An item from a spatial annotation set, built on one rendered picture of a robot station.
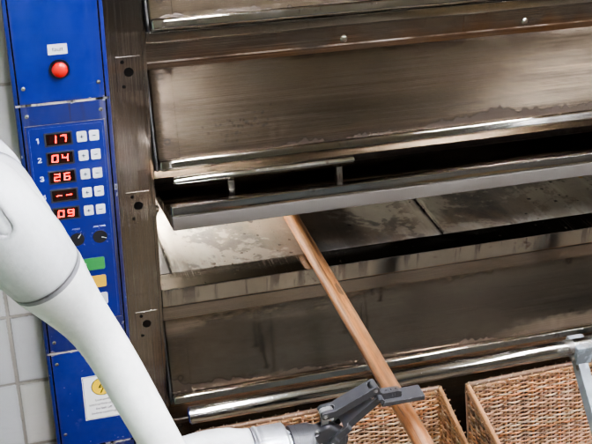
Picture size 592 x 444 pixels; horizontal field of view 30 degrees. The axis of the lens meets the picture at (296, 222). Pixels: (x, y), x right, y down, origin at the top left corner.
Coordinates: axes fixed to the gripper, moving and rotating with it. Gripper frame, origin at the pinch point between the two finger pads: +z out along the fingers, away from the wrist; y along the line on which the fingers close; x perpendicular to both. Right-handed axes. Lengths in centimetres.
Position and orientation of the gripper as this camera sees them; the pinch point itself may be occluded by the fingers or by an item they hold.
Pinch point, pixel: (412, 427)
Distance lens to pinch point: 179.3
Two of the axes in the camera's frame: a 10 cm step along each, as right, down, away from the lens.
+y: 0.0, 8.8, 4.8
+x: 2.8, 4.6, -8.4
